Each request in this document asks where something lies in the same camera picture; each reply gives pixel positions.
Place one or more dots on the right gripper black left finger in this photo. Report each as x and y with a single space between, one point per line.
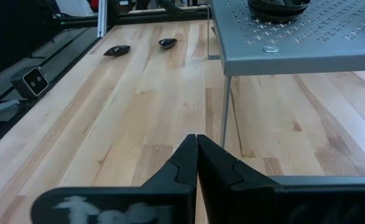
169 202

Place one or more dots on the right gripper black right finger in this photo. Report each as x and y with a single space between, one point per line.
247 205

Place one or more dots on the black teardrop plate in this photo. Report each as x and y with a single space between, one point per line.
278 3
167 43
272 18
117 50

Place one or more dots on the grey perforated metal shelf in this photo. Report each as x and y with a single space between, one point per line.
294 59

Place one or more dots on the small grey camera box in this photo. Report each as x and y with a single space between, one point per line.
34 82

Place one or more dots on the silver aluminium post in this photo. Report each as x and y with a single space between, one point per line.
102 17

